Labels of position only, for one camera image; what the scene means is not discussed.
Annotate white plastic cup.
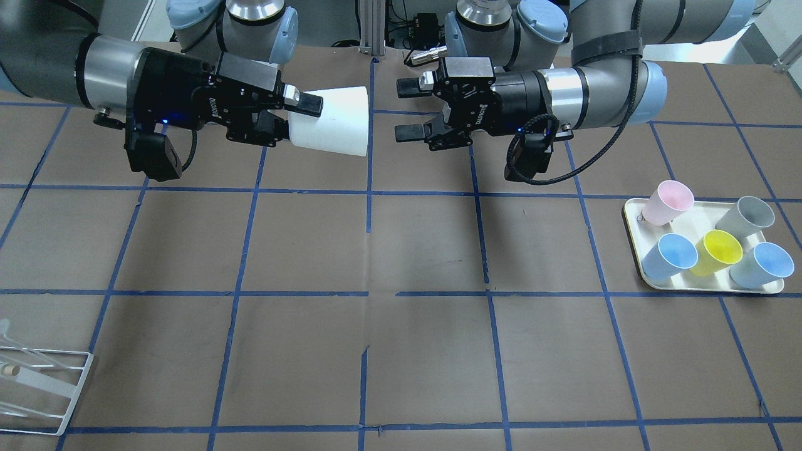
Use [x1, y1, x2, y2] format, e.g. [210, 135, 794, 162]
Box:
[288, 86, 369, 157]

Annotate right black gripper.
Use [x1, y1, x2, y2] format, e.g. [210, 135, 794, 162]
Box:
[125, 48, 324, 148]

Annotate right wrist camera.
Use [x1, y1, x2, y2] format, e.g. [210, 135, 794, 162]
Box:
[124, 130, 182, 182]

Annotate grey plastic cup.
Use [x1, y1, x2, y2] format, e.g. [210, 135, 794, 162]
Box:
[714, 196, 776, 239]

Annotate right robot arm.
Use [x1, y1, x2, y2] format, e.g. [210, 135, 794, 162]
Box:
[2, 1, 323, 156]

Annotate blue cup far end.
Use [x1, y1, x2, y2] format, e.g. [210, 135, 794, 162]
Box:
[641, 233, 699, 280]

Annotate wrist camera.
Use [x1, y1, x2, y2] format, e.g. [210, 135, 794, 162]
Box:
[504, 129, 553, 185]
[124, 130, 182, 182]

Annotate pink plastic cup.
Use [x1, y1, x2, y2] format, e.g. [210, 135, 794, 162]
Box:
[641, 180, 695, 226]

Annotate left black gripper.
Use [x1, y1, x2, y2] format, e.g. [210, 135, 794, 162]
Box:
[393, 57, 543, 151]

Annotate yellow plastic cup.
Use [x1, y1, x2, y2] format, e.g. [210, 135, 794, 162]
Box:
[689, 229, 744, 277]

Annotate aluminium frame post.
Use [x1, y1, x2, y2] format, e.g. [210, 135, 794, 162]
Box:
[357, 0, 388, 60]

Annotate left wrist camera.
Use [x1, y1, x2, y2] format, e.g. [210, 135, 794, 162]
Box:
[504, 129, 553, 185]

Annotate white wire cup rack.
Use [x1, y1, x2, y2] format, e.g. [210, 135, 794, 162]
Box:
[1, 319, 94, 437]

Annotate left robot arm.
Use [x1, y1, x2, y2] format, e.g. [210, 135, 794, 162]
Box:
[395, 1, 754, 151]

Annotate blue cup near grey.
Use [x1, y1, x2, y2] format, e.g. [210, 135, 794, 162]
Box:
[729, 242, 796, 289]

